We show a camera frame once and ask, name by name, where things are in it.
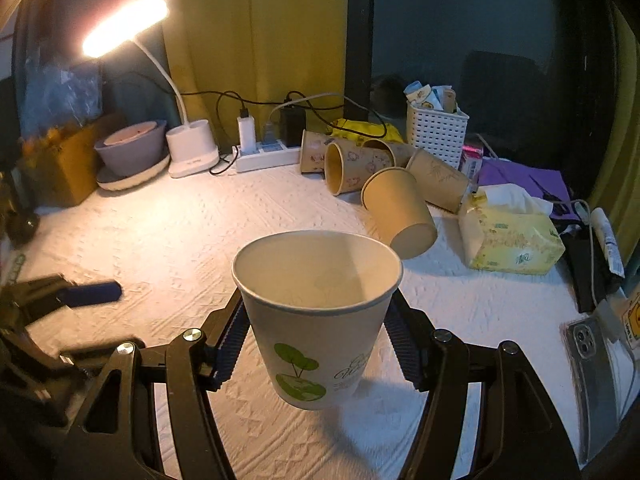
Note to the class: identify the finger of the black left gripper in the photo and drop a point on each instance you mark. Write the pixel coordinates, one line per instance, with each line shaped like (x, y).
(26, 302)

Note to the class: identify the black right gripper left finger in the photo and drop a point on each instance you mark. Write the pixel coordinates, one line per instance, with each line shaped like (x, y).
(145, 400)

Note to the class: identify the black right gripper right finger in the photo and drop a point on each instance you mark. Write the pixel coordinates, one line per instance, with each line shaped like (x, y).
(489, 397)

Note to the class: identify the white paper cup green print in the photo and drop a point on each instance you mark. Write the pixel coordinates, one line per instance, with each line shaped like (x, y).
(316, 301)

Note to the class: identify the brown paper cup right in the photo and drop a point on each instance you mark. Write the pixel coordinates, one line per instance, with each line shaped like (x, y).
(439, 184)

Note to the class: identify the plain brown paper cup front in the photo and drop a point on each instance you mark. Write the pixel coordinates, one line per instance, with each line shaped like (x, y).
(393, 198)

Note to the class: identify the brown paper cup back middle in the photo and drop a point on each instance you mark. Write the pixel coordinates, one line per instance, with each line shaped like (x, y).
(400, 152)

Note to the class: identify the brown paper cup open mouth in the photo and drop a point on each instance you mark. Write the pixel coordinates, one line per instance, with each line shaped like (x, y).
(347, 166)

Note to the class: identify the brown paper cup far left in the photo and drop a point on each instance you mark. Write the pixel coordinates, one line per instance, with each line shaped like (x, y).
(313, 152)

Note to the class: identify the smartphone in clear case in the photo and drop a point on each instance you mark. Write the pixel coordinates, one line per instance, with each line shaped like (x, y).
(595, 386)

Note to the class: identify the cardboard box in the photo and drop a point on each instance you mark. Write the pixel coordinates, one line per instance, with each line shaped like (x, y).
(63, 172)

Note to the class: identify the white plate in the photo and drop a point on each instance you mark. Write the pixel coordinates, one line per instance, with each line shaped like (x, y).
(108, 181)

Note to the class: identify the white textured tablecloth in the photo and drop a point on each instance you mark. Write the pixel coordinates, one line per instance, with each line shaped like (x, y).
(172, 245)

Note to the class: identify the grey bowl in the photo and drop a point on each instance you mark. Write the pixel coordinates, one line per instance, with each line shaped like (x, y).
(133, 149)

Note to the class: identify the yellow tissue pack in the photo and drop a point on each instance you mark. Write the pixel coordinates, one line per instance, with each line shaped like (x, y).
(504, 229)

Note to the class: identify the white tube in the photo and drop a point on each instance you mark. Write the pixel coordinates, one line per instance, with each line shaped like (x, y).
(607, 241)

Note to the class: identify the white desk lamp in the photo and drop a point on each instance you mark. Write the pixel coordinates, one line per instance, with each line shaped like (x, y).
(192, 147)

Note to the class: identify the purple folder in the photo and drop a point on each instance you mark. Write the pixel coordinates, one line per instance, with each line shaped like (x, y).
(542, 183)

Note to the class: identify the yellow curtain right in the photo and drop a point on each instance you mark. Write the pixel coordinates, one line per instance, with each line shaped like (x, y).
(617, 187)

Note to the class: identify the yellow curtain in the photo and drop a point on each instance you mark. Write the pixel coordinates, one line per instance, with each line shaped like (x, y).
(617, 187)
(261, 49)

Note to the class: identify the pink small box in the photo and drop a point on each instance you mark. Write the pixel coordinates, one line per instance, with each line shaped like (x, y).
(471, 160)

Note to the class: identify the white USB charger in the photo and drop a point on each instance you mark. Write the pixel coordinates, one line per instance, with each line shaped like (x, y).
(247, 134)

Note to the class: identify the white power strip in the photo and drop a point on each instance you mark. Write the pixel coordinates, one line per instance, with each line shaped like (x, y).
(275, 154)

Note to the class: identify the white plastic basket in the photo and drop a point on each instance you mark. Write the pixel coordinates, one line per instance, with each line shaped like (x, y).
(437, 132)

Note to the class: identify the yellow plastic bag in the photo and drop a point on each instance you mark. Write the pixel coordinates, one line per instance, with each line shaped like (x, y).
(358, 132)

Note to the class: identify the black power adapter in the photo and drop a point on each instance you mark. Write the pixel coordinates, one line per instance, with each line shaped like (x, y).
(292, 124)

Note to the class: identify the yellow curtain left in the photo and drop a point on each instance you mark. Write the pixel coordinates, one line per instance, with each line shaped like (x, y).
(261, 49)

